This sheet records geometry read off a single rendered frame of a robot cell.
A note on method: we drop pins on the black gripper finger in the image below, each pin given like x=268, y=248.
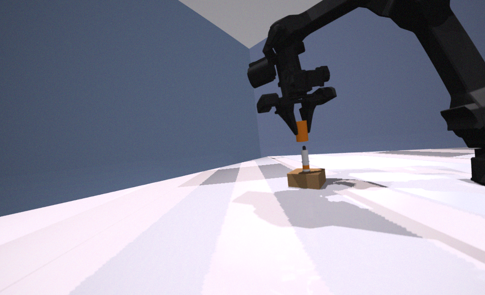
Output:
x=307, y=111
x=286, y=112

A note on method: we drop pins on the brown cylinder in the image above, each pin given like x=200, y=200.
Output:
x=302, y=131

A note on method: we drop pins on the white marker with orange band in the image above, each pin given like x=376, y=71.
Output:
x=305, y=159

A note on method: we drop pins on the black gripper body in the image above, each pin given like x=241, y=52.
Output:
x=267, y=101

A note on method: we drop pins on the tan square block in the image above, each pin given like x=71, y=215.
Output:
x=313, y=179

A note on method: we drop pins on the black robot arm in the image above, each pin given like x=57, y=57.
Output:
x=449, y=47

